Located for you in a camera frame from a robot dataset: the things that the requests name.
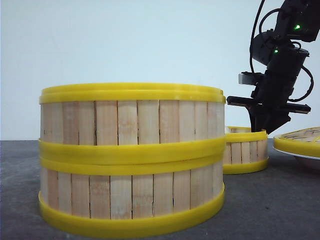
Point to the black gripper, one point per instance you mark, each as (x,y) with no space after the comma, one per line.
(268,105)

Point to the bamboo steamer drawer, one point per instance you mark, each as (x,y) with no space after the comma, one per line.
(113,127)
(129,201)
(245,151)

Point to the woven bamboo steamer lid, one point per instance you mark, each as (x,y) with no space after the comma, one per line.
(302,142)

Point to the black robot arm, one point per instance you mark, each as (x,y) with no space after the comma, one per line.
(278,47)

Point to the white plate under lid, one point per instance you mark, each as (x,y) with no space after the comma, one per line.
(306,160)

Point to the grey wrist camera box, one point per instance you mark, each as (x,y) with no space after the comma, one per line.
(248,78)

